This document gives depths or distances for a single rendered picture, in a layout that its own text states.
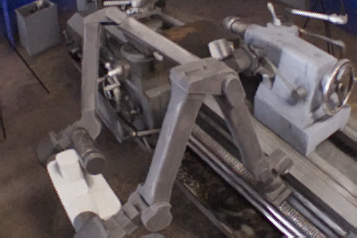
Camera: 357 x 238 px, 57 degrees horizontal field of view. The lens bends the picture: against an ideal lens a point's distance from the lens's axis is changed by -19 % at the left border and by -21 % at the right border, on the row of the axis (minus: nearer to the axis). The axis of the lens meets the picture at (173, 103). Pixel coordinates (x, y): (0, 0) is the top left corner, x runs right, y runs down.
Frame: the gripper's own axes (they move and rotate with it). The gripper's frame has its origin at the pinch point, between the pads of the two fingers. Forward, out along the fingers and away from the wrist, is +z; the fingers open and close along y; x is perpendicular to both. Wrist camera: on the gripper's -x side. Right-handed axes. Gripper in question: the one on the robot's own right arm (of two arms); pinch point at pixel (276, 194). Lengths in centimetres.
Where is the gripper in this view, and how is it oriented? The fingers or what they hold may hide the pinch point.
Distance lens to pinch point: 138.3
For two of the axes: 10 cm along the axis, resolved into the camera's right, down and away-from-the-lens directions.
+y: -4.9, -4.5, 7.5
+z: 5.0, 5.6, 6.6
